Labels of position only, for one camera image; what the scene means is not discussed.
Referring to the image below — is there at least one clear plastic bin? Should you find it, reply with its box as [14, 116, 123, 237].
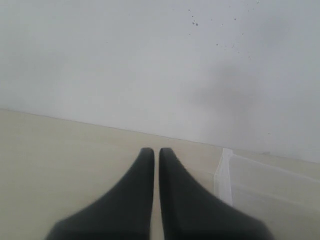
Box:
[214, 148, 320, 240]

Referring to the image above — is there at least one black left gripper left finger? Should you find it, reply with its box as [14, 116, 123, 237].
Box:
[47, 148, 155, 240]

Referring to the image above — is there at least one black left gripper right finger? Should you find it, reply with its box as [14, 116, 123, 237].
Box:
[159, 148, 274, 240]

